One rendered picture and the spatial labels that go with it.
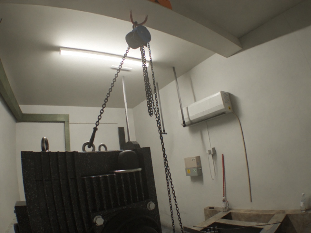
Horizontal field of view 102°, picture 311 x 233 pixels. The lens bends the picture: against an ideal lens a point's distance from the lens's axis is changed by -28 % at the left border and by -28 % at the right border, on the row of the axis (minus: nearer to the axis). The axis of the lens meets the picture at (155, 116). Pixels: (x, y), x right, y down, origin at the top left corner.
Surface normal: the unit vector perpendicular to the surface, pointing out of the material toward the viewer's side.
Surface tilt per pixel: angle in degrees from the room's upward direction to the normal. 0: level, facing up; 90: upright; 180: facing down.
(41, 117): 90
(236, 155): 90
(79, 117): 90
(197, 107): 90
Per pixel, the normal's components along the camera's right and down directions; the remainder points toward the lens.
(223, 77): -0.83, -0.02
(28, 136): 0.55, -0.26
